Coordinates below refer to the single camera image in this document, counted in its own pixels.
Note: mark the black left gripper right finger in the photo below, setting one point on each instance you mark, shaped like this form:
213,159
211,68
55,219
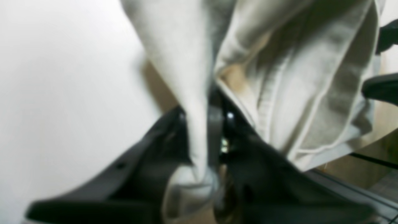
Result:
266,188

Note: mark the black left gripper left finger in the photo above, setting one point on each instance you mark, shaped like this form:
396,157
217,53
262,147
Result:
131,189

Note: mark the beige t-shirt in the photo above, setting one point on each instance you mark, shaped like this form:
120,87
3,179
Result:
293,67

